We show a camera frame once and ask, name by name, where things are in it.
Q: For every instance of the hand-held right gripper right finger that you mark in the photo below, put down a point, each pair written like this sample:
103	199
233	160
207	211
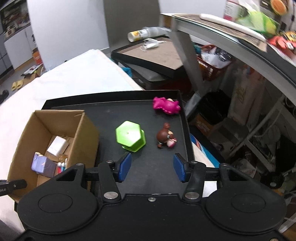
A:
179	168

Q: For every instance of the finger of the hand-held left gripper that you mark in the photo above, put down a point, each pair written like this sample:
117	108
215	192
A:
13	185

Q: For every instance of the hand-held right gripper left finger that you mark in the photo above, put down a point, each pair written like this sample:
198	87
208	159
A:
124	166

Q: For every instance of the green hexagonal container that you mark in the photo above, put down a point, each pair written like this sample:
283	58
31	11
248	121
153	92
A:
129	135

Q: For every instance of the brown toy figure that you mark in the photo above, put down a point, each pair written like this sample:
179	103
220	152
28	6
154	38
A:
164	135

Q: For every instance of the purple box-shaped toy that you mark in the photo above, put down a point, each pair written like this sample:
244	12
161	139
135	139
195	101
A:
44	165

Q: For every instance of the black shallow tray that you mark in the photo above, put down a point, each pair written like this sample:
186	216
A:
143	115

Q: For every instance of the white charger plug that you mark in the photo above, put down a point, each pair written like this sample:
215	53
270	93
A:
57	144

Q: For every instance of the pink toy figure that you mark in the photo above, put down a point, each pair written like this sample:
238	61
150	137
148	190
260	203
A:
165	105

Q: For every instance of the black slipper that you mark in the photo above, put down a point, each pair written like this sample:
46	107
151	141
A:
3	96

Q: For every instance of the black padded seat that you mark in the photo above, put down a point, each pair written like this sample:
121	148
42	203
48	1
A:
152	77

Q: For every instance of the beige tote bag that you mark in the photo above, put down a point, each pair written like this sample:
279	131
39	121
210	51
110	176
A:
247	97

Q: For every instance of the yellow slipper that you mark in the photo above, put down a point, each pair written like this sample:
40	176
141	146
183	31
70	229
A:
20	83
14	86

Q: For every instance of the red storage basket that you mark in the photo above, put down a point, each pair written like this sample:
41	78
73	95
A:
212	69

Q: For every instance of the black framed brown board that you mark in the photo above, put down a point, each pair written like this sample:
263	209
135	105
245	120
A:
157	55

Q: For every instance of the cardboard box with magazine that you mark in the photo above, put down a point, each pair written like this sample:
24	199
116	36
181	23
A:
31	71

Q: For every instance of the white face mask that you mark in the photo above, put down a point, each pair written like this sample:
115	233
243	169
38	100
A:
151	44

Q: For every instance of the orange carton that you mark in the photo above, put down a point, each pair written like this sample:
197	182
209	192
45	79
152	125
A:
37	56

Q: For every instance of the white cabinet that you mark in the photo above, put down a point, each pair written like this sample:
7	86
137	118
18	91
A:
19	48

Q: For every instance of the black curved desk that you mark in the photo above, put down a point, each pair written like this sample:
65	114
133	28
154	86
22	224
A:
272	60

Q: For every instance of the patterned brown placemat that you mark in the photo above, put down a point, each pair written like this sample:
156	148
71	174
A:
219	27

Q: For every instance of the long white roll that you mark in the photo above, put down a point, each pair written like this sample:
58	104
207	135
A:
231	24

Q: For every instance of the red snack packet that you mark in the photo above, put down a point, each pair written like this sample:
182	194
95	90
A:
281	42

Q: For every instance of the pink and white jar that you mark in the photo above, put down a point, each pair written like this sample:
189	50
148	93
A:
232	10

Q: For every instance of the green plastic bag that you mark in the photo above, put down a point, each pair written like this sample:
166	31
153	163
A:
259	22

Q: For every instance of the yellow and black packet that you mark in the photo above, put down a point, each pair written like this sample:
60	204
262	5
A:
289	36

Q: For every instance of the burger plush toy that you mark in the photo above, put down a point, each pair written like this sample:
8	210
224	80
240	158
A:
278	6

